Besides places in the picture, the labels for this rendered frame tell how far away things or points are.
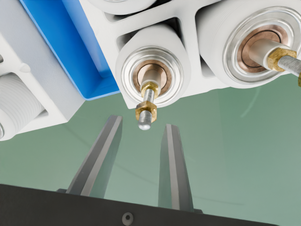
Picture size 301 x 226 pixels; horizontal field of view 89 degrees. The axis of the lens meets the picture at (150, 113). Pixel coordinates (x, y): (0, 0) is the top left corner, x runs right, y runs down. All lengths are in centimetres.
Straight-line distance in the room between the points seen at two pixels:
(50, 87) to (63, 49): 9
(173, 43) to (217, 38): 5
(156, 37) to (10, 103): 27
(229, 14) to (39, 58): 33
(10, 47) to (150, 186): 76
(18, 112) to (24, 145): 53
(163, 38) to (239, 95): 39
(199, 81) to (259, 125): 40
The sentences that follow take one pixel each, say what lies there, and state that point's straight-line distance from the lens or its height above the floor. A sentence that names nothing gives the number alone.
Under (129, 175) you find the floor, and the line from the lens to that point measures 81.
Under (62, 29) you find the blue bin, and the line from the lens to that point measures 43.
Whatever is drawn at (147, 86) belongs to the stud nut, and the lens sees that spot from 15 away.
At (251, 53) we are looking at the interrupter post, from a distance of 20.
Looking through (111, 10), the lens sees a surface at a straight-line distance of 19.
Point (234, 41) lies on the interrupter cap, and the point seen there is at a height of 25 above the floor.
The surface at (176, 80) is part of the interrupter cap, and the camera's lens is 19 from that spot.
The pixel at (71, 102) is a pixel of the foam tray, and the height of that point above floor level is 14.
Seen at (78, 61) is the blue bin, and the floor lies 7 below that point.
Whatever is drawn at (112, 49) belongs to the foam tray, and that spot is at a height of 18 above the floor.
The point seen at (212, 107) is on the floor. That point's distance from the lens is 53.
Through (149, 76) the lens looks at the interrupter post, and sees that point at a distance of 17.
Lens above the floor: 43
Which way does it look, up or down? 55 degrees down
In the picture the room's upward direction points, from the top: 173 degrees counter-clockwise
